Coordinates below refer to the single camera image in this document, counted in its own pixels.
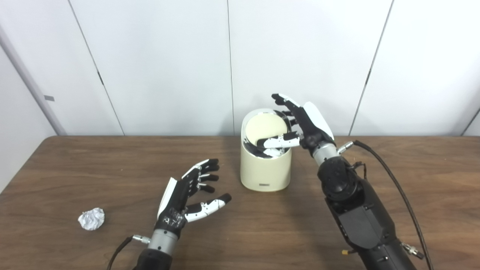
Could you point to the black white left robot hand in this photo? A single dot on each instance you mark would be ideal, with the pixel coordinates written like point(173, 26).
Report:
point(175, 197)

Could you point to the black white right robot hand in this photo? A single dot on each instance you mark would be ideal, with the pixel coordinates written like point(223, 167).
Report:
point(313, 125)

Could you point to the round cream bin lid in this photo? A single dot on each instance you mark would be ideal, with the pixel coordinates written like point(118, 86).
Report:
point(262, 127)

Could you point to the white paper ball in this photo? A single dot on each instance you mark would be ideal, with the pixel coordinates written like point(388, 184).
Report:
point(92, 219)

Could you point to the black bin liner bag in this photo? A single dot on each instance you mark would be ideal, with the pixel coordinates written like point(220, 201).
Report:
point(250, 150)

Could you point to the cream desktop trash bin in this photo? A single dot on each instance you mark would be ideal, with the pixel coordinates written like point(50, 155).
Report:
point(264, 172)

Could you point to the black wall panel hinge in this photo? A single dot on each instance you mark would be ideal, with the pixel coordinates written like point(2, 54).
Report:
point(368, 77)
point(100, 78)

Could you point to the small grey wall label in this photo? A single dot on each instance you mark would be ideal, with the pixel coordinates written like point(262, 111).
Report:
point(49, 98)

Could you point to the grey wall corner post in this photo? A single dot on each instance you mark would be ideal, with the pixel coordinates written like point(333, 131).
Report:
point(32, 83)

